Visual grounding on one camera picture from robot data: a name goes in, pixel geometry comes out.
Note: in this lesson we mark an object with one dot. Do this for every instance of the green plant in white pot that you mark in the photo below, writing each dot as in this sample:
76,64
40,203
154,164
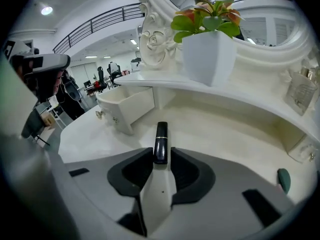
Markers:
208,56

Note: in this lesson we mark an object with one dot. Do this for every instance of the round ceiling light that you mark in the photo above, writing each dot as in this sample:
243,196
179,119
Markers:
46,10

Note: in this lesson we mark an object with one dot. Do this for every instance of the white head-worn headset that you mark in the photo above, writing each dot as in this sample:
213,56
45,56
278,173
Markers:
50,62

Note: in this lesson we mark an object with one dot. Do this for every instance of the white vanity drawer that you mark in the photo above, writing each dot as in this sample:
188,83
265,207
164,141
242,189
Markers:
135,106
301,150

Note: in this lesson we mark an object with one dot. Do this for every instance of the ornate white framed mirror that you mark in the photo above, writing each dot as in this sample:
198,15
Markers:
160,39

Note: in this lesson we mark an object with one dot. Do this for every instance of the black lipstick makeup tube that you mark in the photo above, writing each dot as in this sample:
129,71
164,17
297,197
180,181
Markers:
160,144

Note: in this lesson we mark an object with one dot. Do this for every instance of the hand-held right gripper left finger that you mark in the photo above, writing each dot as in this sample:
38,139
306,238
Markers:
125,174

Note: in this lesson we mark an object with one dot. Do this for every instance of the black office chair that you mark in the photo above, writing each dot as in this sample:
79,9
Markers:
101,80
114,72

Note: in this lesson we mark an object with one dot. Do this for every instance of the cardboard box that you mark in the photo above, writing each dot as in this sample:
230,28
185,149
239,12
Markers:
48,121

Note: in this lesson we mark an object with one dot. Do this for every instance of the black balcony railing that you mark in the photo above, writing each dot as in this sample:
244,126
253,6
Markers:
100,21

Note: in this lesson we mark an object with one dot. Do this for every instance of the person's head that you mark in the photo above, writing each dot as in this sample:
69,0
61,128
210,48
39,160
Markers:
47,84

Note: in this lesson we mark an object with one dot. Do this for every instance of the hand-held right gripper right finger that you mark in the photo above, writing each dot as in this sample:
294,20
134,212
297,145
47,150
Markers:
195,176

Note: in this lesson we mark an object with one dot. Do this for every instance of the clear glass perfume bottle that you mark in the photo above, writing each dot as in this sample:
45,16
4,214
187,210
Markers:
300,91

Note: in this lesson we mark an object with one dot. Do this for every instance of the white vanity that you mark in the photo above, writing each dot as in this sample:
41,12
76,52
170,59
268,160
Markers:
225,95

